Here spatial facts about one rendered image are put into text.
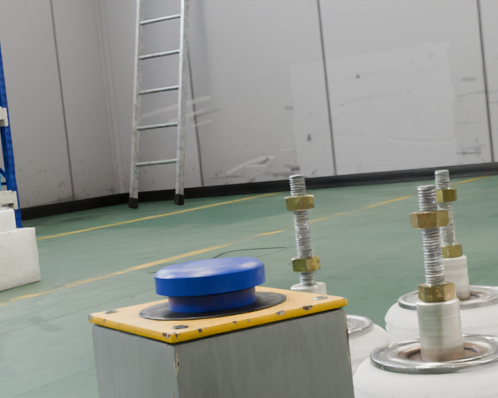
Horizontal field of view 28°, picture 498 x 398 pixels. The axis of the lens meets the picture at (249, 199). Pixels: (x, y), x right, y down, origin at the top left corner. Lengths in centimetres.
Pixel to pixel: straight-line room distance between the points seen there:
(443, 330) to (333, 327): 18
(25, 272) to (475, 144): 435
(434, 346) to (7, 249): 280
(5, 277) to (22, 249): 12
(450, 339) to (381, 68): 680
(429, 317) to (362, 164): 686
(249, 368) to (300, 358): 2
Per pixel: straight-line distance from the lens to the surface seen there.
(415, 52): 720
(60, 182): 799
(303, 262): 61
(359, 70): 737
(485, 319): 66
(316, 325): 34
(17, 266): 329
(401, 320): 67
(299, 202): 60
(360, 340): 59
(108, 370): 37
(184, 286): 34
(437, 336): 52
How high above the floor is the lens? 37
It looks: 3 degrees down
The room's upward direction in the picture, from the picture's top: 6 degrees counter-clockwise
